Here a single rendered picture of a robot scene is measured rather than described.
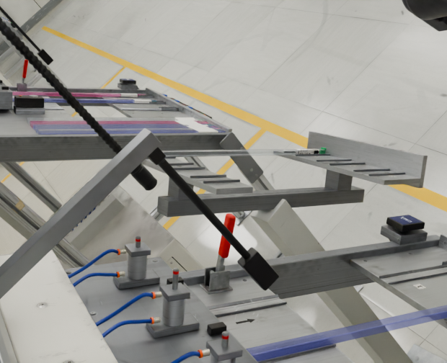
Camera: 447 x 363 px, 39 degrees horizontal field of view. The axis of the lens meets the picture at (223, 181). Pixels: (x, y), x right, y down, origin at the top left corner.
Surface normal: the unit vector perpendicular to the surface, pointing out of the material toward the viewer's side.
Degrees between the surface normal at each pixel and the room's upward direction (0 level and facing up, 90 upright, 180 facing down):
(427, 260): 43
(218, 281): 90
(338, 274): 90
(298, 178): 0
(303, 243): 90
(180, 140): 90
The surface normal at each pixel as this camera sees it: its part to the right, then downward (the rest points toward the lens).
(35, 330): 0.07, -0.95
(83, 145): 0.45, 0.30
